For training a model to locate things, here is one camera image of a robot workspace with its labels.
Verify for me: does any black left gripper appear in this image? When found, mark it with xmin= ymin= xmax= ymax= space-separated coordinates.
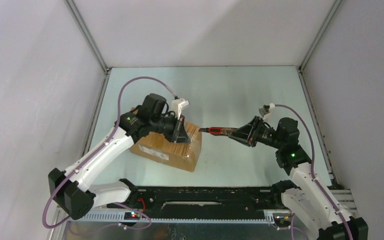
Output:
xmin=150 ymin=112 xmax=191 ymax=145

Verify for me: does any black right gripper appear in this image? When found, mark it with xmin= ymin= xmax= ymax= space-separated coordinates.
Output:
xmin=227 ymin=116 xmax=284 ymax=150

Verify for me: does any brown cardboard express box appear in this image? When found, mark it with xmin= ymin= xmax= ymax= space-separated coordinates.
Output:
xmin=129 ymin=122 xmax=202 ymax=173

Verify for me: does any red black utility knife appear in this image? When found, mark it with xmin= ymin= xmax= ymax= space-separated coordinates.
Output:
xmin=198 ymin=126 xmax=237 ymax=137

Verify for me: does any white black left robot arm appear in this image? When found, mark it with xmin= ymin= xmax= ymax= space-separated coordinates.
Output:
xmin=48 ymin=93 xmax=191 ymax=220

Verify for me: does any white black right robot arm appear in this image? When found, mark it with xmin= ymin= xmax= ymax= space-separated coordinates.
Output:
xmin=227 ymin=116 xmax=369 ymax=240

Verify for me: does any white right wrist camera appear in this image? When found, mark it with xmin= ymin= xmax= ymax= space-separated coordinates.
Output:
xmin=259 ymin=103 xmax=276 ymax=120

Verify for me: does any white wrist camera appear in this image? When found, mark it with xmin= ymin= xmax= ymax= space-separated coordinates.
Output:
xmin=259 ymin=103 xmax=276 ymax=120
xmin=170 ymin=98 xmax=190 ymax=119

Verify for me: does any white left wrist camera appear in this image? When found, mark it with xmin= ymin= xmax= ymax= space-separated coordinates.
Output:
xmin=170 ymin=98 xmax=190 ymax=119

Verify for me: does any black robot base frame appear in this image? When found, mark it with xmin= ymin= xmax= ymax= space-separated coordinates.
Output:
xmin=83 ymin=180 xmax=298 ymax=225

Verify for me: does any aluminium left corner post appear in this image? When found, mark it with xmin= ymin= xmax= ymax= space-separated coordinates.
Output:
xmin=64 ymin=0 xmax=110 ymax=74

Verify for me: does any aluminium corner post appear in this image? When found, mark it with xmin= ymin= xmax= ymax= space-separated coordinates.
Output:
xmin=298 ymin=0 xmax=344 ymax=73
xmin=64 ymin=0 xmax=110 ymax=74

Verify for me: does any aluminium right corner post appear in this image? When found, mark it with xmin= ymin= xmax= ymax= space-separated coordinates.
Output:
xmin=298 ymin=0 xmax=344 ymax=73

